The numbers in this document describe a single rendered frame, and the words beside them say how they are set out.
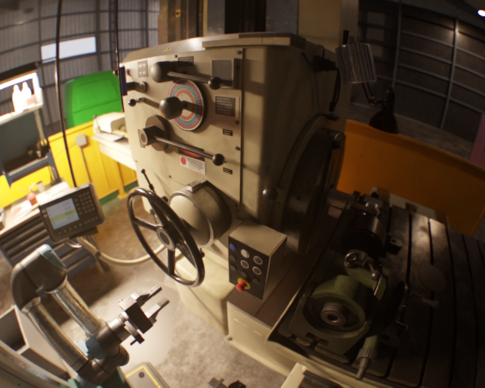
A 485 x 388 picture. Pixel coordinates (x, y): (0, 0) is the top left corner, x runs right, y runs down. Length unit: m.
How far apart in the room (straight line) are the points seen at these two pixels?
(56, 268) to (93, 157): 2.60
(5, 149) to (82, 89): 2.41
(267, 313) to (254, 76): 1.17
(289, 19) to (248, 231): 1.04
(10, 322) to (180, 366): 1.41
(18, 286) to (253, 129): 0.88
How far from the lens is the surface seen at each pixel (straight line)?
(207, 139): 0.73
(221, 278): 1.50
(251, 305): 1.38
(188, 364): 1.90
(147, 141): 0.87
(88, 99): 4.52
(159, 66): 0.76
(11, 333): 2.30
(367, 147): 3.03
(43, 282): 0.89
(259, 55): 0.58
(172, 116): 0.69
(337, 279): 0.70
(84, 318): 0.99
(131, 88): 1.01
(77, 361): 0.87
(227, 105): 0.64
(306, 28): 1.25
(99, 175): 3.45
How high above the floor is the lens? 1.81
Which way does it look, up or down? 33 degrees down
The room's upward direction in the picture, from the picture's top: 1 degrees clockwise
